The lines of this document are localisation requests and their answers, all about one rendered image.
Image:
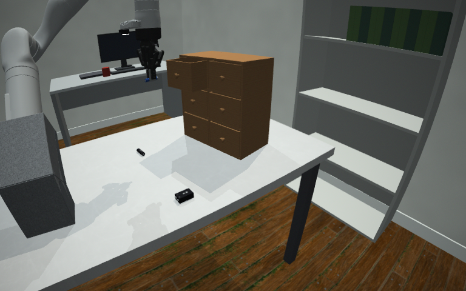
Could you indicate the brown wooden chest of drawers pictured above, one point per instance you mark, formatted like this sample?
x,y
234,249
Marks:
x,y
256,95

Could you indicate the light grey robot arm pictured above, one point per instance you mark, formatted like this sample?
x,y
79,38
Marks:
x,y
20,51

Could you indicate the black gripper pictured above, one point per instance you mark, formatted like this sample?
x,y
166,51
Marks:
x,y
152,54

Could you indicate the brown wooden drawer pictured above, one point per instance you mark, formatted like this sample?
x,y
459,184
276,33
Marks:
x,y
196,127
225,138
190,74
196,102
225,77
225,109

